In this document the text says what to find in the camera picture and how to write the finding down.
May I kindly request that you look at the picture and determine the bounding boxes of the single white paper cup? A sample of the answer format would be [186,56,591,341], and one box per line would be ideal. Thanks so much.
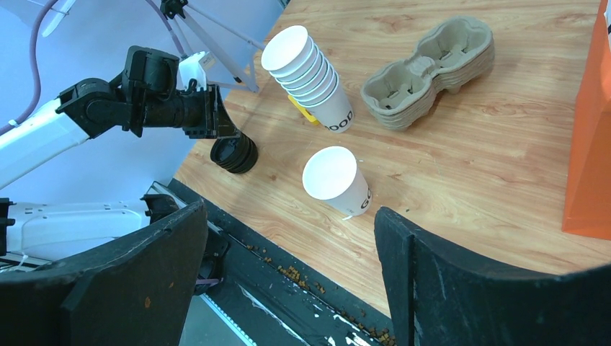
[302,146,373,217]

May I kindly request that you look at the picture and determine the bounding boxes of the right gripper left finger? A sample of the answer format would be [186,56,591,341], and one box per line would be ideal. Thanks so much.
[1,200,208,345]

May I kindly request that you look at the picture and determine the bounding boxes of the yellow plastic triangle holder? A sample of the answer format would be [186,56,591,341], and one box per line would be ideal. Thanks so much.
[287,95,320,125]

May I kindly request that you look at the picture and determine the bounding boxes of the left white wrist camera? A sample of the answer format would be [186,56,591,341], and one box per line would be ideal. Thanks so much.
[179,51,213,90]

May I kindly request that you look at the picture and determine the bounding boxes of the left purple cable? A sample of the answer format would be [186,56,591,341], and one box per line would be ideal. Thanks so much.
[0,0,61,137]

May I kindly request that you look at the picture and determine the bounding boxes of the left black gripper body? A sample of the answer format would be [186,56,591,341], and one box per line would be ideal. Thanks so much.
[180,83,220,139]

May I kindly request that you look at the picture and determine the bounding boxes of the white tripod stand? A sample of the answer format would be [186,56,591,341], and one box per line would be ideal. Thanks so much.
[159,0,266,93]

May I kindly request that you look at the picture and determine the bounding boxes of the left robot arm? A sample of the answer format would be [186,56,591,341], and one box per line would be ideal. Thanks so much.
[1,45,241,265]

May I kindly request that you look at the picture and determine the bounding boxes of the stack of white paper cups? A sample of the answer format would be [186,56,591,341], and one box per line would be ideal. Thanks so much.
[261,25,355,133]

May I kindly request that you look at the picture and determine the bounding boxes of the stacked pulp cup carriers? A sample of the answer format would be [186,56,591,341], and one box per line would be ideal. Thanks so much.
[360,16,495,130]

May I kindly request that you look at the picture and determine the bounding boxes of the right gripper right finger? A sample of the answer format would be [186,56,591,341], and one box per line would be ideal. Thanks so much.
[374,207,610,345]

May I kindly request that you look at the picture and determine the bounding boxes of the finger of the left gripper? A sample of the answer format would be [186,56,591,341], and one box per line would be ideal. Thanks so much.
[217,102,241,138]

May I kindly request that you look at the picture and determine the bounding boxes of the orange paper bag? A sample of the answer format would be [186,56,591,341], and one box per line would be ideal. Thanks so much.
[562,1,610,240]

